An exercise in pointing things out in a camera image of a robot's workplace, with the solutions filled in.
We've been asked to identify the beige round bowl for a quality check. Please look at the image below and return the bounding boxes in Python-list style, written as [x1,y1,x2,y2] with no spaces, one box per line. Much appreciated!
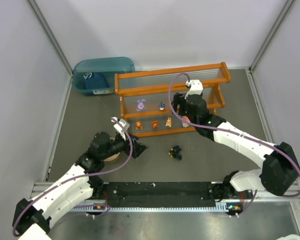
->
[104,136,121,163]

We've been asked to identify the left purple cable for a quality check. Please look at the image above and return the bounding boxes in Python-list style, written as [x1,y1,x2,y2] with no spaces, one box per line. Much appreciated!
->
[11,117,135,236]

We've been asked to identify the blue small toy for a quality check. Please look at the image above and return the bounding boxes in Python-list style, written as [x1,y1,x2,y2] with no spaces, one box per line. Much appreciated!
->
[158,102,166,111]

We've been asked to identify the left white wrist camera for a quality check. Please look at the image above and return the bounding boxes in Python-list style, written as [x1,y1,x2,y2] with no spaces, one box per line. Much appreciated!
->
[111,117,130,141]

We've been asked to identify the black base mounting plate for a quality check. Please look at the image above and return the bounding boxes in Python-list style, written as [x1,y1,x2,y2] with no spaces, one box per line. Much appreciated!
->
[90,181,252,208]

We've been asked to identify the orange tiger toy figure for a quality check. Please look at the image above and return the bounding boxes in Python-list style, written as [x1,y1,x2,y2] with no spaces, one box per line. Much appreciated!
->
[151,120,158,129]

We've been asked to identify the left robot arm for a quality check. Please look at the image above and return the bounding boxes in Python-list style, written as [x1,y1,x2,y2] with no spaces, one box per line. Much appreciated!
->
[12,132,148,237]

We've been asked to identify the orange wooden shelf rack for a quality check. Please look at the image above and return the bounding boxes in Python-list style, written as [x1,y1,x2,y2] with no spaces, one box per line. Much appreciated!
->
[114,62,232,138]

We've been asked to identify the tan rabbit toy figure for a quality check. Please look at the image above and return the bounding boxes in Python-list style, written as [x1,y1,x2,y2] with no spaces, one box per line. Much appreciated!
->
[165,117,172,128]

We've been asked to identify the yellow bear toy figure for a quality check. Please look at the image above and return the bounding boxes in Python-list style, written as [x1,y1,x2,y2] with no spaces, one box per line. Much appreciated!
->
[135,121,143,131]

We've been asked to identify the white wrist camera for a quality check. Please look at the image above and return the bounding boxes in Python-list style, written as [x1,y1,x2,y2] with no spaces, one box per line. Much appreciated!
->
[185,79,204,98]
[111,117,130,141]

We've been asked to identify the purple rabbit toy figure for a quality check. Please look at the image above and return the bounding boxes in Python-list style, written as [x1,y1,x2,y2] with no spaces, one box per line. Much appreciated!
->
[136,99,146,113]

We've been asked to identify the teal plastic bin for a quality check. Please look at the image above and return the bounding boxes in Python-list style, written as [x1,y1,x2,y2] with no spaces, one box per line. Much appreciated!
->
[72,57,135,96]

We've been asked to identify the blue cap in bin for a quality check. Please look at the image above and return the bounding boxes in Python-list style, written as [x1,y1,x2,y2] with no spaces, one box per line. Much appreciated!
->
[82,72,109,90]

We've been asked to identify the grey slotted cable duct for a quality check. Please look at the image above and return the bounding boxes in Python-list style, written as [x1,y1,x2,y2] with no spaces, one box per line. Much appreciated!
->
[69,201,241,213]

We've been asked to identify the pink rabbit toy figure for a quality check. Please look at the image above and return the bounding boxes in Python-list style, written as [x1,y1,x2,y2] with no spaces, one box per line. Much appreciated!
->
[182,116,191,128]

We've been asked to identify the purple cable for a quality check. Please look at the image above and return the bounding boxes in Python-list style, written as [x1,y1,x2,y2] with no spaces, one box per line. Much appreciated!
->
[168,72,300,218]
[11,117,135,236]

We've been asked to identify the black spiky toy figure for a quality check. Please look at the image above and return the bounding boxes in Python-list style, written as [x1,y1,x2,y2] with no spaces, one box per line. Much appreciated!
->
[168,145,182,161]

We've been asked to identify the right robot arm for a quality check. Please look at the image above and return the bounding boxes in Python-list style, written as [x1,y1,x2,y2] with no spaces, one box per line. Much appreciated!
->
[171,93,300,196]

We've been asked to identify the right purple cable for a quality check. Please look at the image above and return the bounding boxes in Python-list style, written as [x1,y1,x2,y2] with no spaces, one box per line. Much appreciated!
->
[168,72,300,218]

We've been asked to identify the white object bottom left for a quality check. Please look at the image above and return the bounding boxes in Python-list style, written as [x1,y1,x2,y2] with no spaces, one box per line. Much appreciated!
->
[18,223,51,240]

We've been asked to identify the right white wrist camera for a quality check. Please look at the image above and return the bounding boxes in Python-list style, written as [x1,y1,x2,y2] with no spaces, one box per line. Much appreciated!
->
[185,79,204,98]

